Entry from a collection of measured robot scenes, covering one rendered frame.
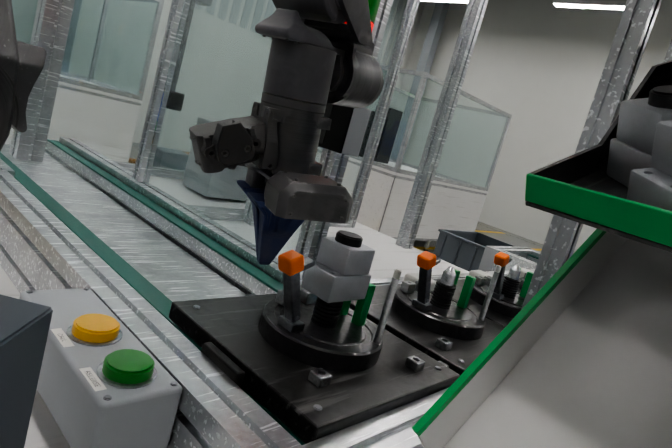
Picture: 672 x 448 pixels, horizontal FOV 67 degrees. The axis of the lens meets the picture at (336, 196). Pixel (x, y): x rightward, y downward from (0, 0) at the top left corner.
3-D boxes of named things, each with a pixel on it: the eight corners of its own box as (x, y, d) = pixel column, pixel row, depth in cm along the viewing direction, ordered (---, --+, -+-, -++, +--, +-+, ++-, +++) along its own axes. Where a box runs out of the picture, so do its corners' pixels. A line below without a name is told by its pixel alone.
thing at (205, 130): (265, 103, 46) (191, 89, 43) (293, 116, 40) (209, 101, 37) (253, 166, 48) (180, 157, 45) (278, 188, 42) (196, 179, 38)
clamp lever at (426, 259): (424, 307, 71) (428, 260, 68) (413, 301, 72) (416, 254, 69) (439, 296, 73) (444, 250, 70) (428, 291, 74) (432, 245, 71)
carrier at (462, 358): (462, 387, 60) (495, 288, 58) (323, 301, 76) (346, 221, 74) (537, 357, 78) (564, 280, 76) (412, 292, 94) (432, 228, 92)
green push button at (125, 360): (111, 399, 40) (116, 376, 40) (91, 373, 42) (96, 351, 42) (158, 389, 43) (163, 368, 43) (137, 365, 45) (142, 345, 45)
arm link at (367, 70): (347, -42, 39) (412, -1, 49) (269, -48, 43) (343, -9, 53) (316, 105, 41) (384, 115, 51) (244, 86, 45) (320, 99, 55)
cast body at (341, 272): (327, 304, 53) (345, 240, 52) (299, 286, 56) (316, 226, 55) (376, 298, 59) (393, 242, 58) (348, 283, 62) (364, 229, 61)
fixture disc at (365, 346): (318, 382, 48) (323, 363, 47) (233, 316, 57) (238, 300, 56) (402, 359, 58) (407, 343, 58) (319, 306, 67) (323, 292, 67)
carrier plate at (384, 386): (310, 450, 41) (317, 426, 41) (167, 317, 57) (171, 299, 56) (456, 390, 59) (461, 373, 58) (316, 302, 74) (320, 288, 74)
